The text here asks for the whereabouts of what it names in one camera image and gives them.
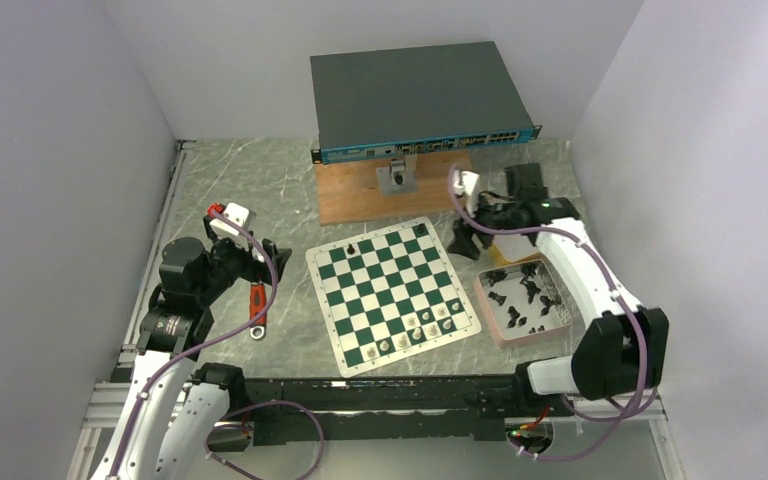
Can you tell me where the aluminium frame rail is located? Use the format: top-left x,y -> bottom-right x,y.
66,139 -> 198,479

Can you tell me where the pink plastic tray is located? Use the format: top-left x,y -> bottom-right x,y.
474,258 -> 572,347

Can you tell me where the purple cable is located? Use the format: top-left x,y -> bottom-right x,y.
447,165 -> 660,463
105,208 -> 326,480

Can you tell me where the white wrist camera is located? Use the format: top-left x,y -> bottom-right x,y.
204,203 -> 256,240
450,169 -> 480,199

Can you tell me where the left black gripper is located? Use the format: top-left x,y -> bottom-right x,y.
195,215 -> 290,305

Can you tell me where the yellow metal tin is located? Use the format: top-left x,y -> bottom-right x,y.
488,235 -> 539,266

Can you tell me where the green white chess mat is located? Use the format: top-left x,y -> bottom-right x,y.
305,217 -> 482,378

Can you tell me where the metal bracket with knob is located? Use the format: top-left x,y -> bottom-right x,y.
376,155 -> 419,196

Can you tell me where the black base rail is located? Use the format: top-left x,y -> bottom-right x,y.
185,374 -> 558,446

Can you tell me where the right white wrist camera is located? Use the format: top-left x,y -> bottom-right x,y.
450,169 -> 480,199

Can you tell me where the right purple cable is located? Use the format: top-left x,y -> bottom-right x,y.
447,165 -> 660,463

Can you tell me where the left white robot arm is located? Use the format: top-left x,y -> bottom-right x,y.
92,203 -> 292,479

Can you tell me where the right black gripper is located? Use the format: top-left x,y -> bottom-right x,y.
447,188 -> 521,260

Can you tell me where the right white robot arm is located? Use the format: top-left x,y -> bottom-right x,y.
447,164 -> 669,415

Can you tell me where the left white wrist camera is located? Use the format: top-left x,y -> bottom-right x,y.
204,203 -> 256,240

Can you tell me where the red handled adjustable wrench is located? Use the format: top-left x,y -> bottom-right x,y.
249,282 -> 268,341

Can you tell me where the black chess piece in tray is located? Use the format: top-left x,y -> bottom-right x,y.
485,269 -> 508,286
488,291 -> 507,306
520,262 -> 542,305
507,305 -> 527,329

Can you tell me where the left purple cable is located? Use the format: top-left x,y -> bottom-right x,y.
105,208 -> 326,480

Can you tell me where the dark grey network switch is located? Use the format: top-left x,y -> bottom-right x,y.
310,41 -> 542,165

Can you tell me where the wooden board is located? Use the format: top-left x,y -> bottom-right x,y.
313,150 -> 473,225

